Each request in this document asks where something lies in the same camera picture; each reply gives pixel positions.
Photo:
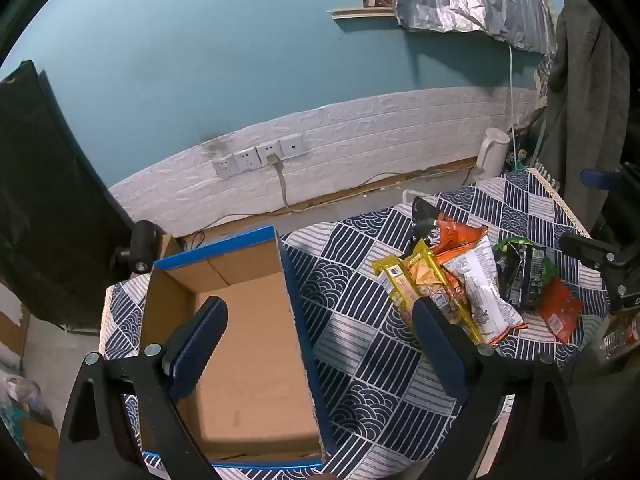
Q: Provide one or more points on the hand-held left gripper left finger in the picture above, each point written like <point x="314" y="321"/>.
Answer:
<point x="195" y="355"/>

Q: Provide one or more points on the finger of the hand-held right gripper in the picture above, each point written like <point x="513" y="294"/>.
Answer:
<point x="600" y="180"/>
<point x="585" y="250"/>

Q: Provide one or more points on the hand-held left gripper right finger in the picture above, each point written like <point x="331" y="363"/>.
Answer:
<point x="445" y="355"/>

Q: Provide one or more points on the cardboard box with blue edges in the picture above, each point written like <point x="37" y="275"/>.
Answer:
<point x="250" y="335"/>

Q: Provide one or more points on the white and orange snack packet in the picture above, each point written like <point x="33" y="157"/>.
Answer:
<point x="480" y="290"/>

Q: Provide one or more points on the green snack packet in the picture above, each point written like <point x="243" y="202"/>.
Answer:
<point x="505" y="247"/>

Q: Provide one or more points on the yellow snack packet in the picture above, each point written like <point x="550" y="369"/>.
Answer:
<point x="395" y="285"/>

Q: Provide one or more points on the gold snack packet orange print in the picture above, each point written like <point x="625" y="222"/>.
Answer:
<point x="425" y="270"/>

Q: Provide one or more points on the clear plastic bottle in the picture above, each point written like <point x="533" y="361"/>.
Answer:
<point x="622" y="335"/>

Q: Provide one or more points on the red snack packet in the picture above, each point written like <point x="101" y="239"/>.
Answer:
<point x="560" y="310"/>

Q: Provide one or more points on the black and silver snack packet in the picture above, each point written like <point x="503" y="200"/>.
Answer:
<point x="525" y="280"/>

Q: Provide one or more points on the grey hanging cloth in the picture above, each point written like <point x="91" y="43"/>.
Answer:
<point x="585" y="100"/>

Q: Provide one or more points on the navy white patterned tablecloth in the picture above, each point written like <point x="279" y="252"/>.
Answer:
<point x="360" y="340"/>

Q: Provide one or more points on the white electric kettle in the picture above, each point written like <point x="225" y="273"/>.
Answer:
<point x="492" y="152"/>

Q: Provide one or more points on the black stand knob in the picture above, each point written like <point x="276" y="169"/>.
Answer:
<point x="142" y="252"/>

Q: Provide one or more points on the orange and black snack packet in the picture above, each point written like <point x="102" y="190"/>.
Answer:
<point x="452" y="235"/>

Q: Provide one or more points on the crumpled plastic bag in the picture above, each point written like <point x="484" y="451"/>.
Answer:
<point x="20" y="400"/>

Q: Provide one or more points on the black cloth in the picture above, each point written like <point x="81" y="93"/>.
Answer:
<point x="45" y="200"/>

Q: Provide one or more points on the wooden window ledge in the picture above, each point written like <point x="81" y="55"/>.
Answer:
<point x="362" y="13"/>

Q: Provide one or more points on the white wall socket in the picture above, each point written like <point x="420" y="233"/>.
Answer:
<point x="225" y="166"/>
<point x="266" y="152"/>
<point x="245" y="160"/>
<point x="291" y="145"/>

